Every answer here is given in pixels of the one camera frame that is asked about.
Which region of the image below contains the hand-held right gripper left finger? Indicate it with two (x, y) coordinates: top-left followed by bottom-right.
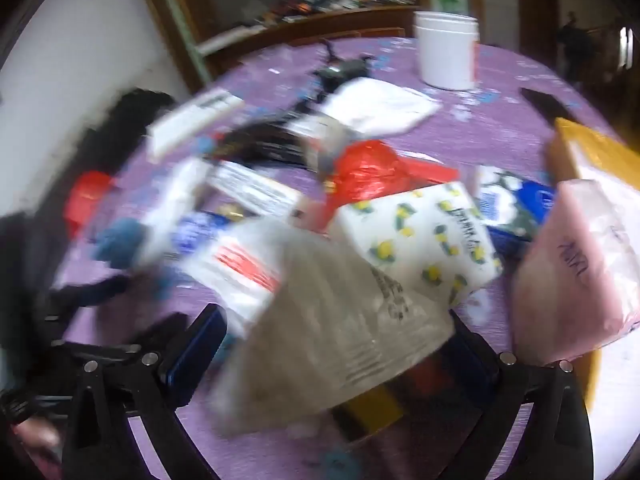
(62, 304), (228, 480)

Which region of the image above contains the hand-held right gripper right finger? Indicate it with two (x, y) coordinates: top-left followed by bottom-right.
(440, 309), (596, 480)

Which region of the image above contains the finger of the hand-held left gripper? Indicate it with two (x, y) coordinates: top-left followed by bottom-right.
(47, 272), (133, 318)
(47, 337), (151, 361)

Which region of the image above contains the blue knitted cloth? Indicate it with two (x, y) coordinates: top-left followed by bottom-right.
(95, 217), (151, 271)

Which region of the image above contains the white red label tissue pack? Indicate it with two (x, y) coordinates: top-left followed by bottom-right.
(177, 220), (286, 336)

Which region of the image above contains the colourful dishcloth pack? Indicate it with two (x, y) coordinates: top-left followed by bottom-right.
(327, 355), (451, 448)

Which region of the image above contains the white blue label tissue pack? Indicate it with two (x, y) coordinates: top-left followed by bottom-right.
(145, 157), (213, 266)

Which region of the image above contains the pink tissue pack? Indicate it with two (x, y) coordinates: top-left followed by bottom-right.
(511, 177), (640, 368)

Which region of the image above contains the white yellow print tissue pack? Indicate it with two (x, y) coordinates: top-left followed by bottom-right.
(330, 182), (505, 308)

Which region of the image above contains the translucent grey plastic bag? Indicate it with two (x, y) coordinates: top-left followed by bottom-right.
(210, 220), (456, 436)

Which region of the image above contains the white black text tissue pack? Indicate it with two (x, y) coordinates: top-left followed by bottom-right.
(207, 160), (306, 221)

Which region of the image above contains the red plastic bag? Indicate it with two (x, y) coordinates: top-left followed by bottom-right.
(320, 140), (461, 226)

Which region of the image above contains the black snack bag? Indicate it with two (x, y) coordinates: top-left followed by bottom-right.
(215, 120), (321, 171)

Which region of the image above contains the yellow cardboard box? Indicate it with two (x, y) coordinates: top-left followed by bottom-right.
(544, 117), (640, 480)

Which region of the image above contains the white towel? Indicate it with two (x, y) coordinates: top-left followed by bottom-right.
(320, 77), (443, 136)

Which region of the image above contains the red plastic item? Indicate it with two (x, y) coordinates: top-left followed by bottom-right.
(64, 170), (116, 238)

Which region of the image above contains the blue white snack packet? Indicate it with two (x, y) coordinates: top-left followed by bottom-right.
(472, 165), (558, 256)

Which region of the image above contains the black backpack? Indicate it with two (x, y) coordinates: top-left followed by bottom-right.
(82, 89), (176, 171)

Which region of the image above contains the purple floral tablecloth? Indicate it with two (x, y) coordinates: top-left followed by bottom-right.
(52, 35), (640, 480)

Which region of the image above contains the black phone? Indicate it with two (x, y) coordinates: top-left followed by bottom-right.
(519, 87), (576, 126)

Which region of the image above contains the white plastic jar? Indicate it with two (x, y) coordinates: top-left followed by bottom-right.
(413, 10), (482, 92)

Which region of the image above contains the black round device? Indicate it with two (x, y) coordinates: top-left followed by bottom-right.
(312, 40), (381, 91)

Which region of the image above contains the wooden glass cabinet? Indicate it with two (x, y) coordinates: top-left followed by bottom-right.
(132, 0), (426, 91)

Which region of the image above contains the brown wooden door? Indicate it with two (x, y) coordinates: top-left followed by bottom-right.
(515, 0), (558, 56)

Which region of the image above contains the clutter on cabinet counter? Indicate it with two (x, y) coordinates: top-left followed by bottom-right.
(260, 0), (418, 23)

